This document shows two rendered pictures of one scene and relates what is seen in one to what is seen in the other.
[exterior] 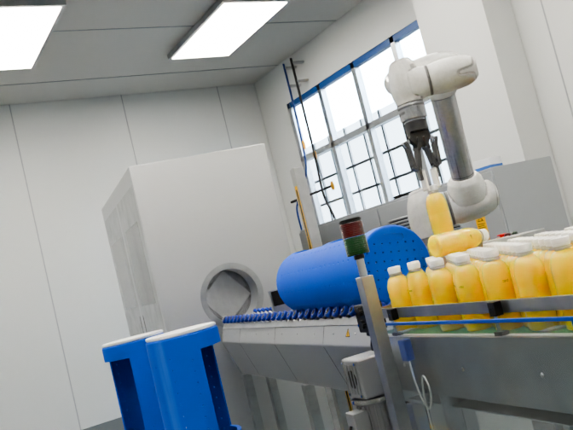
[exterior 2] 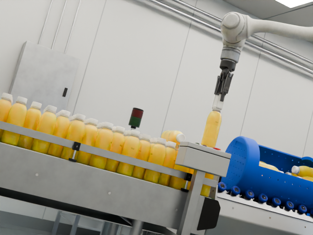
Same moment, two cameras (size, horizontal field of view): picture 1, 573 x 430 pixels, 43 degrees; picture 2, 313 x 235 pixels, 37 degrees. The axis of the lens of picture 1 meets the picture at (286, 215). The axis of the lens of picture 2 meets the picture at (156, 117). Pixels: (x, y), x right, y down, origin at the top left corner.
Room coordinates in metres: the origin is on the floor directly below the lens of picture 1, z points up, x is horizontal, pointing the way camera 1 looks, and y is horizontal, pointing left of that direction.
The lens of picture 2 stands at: (2.35, -2.70, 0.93)
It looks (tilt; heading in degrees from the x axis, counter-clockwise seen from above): 7 degrees up; 96
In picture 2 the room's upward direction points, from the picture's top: 15 degrees clockwise
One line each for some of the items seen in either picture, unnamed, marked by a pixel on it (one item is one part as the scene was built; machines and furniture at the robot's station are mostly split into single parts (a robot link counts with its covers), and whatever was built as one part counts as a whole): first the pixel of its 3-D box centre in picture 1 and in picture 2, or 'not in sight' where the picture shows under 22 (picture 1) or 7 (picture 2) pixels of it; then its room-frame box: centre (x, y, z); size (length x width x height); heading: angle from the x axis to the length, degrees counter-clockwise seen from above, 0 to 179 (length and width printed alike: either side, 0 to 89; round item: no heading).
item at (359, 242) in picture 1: (355, 246); (134, 121); (1.96, -0.16, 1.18); 0.06 x 0.06 x 0.05
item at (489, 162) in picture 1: (479, 167); not in sight; (4.34, -1.20, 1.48); 0.24 x 0.12 x 0.08; 39
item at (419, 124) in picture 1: (418, 134); (226, 71); (2.38, -0.49, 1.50); 0.08 x 0.07 x 0.09; 112
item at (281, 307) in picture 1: (281, 304); not in sight; (3.69, 0.13, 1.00); 0.10 x 0.04 x 0.15; 112
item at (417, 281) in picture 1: (421, 297); not in sight; (2.18, -0.34, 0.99); 0.07 x 0.07 x 0.19
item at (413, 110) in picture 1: (412, 113); (229, 56); (2.38, -0.49, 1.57); 0.09 x 0.09 x 0.06
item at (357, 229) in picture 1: (352, 229); (137, 114); (1.96, -0.16, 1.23); 0.06 x 0.06 x 0.04
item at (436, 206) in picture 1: (439, 216); (212, 127); (2.38, -0.49, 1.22); 0.07 x 0.07 x 0.19
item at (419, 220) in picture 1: (427, 211); not in sight; (3.20, -0.61, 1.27); 0.18 x 0.16 x 0.22; 81
